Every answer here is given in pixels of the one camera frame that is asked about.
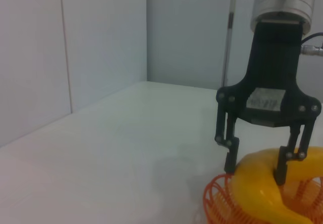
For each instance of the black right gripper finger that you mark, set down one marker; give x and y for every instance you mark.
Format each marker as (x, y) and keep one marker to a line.
(230, 156)
(302, 140)

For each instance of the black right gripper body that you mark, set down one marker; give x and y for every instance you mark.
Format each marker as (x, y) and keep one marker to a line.
(275, 65)

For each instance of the yellow banana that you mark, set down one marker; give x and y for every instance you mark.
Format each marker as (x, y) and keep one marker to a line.
(252, 183)

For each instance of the thin grey vertical pole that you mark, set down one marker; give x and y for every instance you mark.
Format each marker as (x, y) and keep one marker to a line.
(230, 19)

